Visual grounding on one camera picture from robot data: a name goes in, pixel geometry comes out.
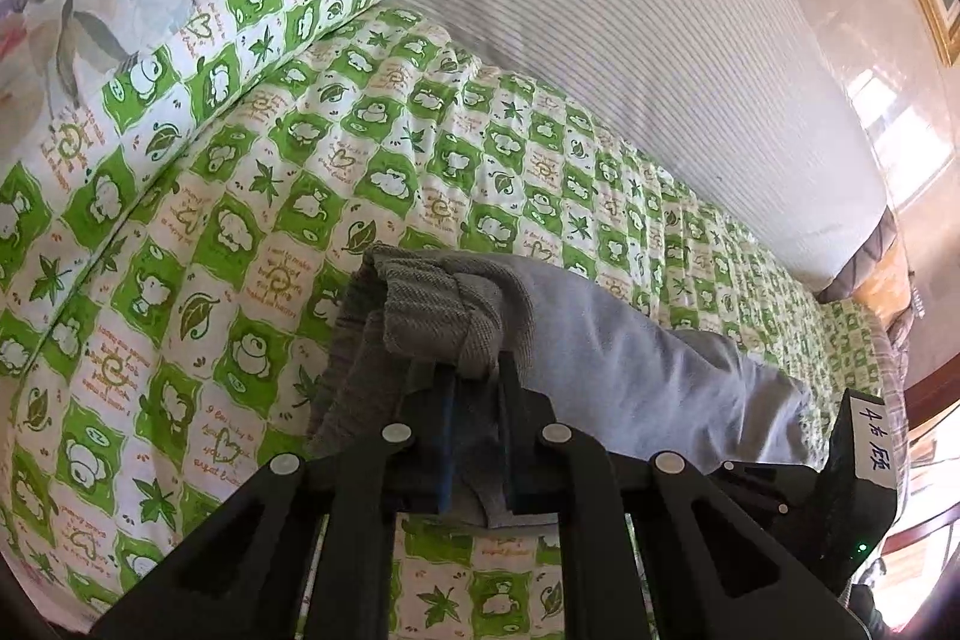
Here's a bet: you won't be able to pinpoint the brown sofa armrest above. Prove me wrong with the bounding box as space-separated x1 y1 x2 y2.
817 209 920 341

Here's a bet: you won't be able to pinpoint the green printed quilt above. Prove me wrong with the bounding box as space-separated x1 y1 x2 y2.
0 6 912 640

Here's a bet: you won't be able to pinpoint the grey pants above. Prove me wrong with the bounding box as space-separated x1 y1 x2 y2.
311 242 818 532

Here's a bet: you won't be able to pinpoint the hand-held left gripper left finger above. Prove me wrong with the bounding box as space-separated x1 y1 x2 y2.
90 362 457 640

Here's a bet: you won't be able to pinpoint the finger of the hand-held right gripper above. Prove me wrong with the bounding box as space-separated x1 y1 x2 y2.
720 460 822 519

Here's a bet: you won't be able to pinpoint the green printed pillow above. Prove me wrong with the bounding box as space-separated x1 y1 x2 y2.
0 0 398 378

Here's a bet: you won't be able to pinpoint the striped grey backrest cushion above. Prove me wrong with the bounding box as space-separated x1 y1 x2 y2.
382 0 890 285

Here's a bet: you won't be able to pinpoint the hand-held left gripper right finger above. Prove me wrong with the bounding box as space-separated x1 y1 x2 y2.
497 353 867 640

